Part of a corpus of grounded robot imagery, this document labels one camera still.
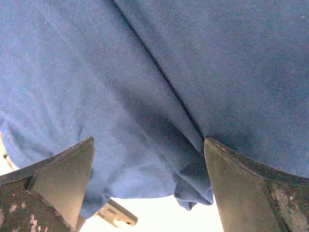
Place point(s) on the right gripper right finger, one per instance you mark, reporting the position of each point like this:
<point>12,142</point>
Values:
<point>253,197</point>

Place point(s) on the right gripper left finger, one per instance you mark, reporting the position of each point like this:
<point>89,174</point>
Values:
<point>47,196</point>

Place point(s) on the navy blue t-shirt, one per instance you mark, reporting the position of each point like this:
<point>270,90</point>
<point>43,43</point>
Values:
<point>149,80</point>

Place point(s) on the black clamp tool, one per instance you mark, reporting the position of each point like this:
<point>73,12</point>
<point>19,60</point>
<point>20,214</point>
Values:
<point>116,215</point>

